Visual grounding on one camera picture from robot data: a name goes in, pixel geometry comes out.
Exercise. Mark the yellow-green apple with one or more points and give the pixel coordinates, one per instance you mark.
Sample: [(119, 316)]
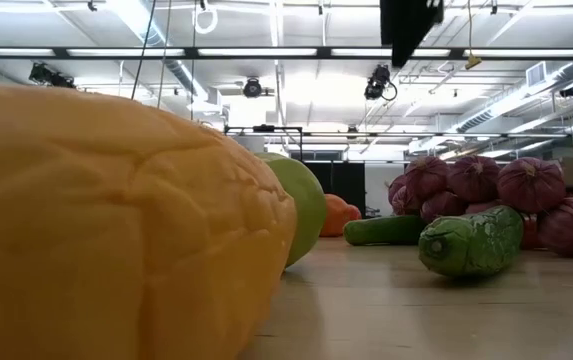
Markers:
[(306, 205)]

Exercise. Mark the orange fruit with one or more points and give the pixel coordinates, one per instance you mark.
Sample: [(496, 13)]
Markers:
[(335, 215)]

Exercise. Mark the long smooth green cucumber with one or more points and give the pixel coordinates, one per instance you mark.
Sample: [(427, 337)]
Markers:
[(381, 231)]

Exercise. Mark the yellow-orange wrinkled pepper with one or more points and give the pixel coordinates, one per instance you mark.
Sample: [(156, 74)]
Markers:
[(116, 225)]

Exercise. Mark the short mottled green cucumber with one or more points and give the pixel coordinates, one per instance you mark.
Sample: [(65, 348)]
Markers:
[(471, 242)]

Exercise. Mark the pile of purple onions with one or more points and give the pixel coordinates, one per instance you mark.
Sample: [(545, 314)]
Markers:
[(531, 185)]

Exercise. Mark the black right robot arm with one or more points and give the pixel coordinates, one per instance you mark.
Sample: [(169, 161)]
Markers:
[(406, 25)]

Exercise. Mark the black partition panel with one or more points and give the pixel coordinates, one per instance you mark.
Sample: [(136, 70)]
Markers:
[(346, 180)]

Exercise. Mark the round black speaker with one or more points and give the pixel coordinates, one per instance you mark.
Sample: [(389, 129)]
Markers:
[(252, 88)]

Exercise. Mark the black horizontal metal beam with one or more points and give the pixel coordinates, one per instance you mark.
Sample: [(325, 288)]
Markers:
[(191, 52)]

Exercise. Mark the yellow hanging tag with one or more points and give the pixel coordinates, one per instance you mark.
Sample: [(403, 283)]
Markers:
[(472, 62)]

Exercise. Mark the black spotlight cluster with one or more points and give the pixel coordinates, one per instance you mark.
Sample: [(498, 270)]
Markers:
[(48, 76)]

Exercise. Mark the white air vent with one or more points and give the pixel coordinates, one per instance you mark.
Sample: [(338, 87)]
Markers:
[(536, 75)]

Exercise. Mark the black ceiling fixture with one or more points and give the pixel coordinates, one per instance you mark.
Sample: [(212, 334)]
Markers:
[(571, 91)]

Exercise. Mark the black metal stand frame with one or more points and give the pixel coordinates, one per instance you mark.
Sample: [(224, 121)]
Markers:
[(263, 128)]

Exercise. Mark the black hanging camera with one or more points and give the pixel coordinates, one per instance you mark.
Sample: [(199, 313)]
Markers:
[(377, 82)]

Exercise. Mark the silver ventilation duct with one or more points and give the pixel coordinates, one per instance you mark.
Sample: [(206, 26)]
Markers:
[(133, 20)]

